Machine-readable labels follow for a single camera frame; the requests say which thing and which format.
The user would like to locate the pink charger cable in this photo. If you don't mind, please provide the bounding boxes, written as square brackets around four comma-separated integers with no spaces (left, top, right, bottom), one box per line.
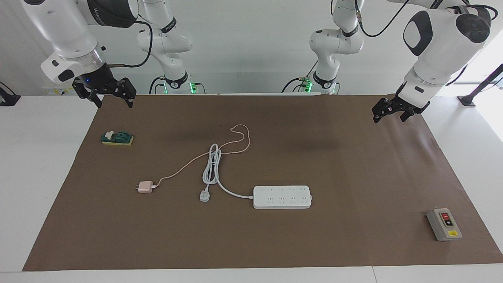
[151,124,251,188]

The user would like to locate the white power strip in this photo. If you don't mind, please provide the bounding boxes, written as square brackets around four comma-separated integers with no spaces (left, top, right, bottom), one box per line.
[253,185,312,210]

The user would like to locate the white box with yellow labels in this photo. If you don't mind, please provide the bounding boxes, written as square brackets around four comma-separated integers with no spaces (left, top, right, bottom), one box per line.
[43,83,78,96]

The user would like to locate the brown table mat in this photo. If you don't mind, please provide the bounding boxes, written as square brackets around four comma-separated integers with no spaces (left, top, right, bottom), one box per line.
[22,94,503,272]

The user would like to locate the black base cable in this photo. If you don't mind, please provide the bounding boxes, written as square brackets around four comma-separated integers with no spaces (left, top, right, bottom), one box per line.
[149,76,167,95]
[281,59,319,94]

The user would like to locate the green knife switch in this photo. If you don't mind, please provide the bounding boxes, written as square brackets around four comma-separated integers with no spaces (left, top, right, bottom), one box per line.
[101,131,134,146]

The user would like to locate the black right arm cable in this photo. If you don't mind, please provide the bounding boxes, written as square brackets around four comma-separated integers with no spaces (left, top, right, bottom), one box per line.
[103,20,153,69]

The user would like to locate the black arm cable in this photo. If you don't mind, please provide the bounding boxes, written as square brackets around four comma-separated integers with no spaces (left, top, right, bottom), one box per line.
[103,20,153,69]
[356,0,499,39]

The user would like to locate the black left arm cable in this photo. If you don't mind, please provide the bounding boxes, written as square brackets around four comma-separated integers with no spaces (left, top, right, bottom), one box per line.
[356,0,499,39]

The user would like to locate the black camera stand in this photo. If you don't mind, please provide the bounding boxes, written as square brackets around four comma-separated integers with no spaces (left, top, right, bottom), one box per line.
[458,64,503,107]

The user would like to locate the black clamp mount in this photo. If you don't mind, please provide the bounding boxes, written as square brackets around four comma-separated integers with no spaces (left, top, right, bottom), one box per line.
[0,81,21,107]

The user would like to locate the white power strip cord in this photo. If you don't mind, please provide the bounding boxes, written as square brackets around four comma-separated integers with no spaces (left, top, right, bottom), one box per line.
[199,143,255,202]

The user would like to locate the grey on-off switch box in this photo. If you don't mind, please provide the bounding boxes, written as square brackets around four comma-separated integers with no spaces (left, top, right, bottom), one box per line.
[426,208,463,241]

